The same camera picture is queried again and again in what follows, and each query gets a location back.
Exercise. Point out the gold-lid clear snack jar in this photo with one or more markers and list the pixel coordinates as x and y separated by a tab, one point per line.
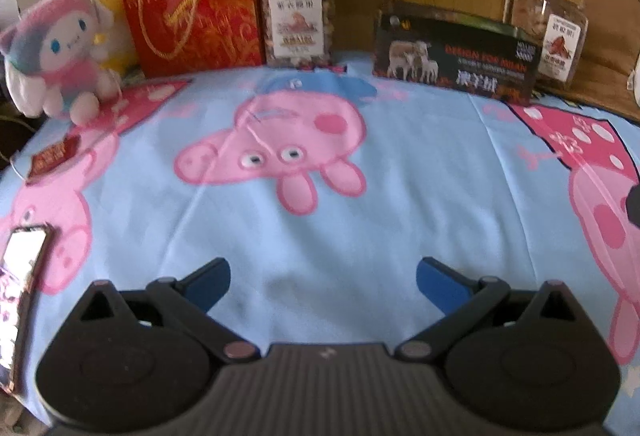
557	36

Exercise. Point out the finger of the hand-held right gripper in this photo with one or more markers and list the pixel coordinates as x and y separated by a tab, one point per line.
634	201

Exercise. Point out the brown seat cushion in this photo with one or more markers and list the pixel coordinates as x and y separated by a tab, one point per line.
600	16

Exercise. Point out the blue printed blanket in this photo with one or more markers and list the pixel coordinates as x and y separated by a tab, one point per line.
320	176

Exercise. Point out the dark red paper tag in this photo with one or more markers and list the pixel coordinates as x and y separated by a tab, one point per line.
54	157

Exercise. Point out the black printed box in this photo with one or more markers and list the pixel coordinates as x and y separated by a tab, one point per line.
455	56

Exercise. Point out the gold-lid nut jar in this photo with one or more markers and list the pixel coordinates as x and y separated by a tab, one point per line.
297	16

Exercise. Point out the yellow plush chick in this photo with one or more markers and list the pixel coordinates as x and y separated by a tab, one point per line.
112	6

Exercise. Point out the smartphone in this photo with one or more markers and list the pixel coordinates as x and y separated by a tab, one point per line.
20	296

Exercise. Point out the red gift box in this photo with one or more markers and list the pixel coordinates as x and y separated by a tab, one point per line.
195	11

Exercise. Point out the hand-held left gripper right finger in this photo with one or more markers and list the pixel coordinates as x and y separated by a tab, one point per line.
440	283

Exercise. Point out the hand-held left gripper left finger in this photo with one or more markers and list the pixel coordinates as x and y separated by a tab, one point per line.
210	286

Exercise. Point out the pink plush doll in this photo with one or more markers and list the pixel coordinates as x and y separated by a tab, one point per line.
57	56

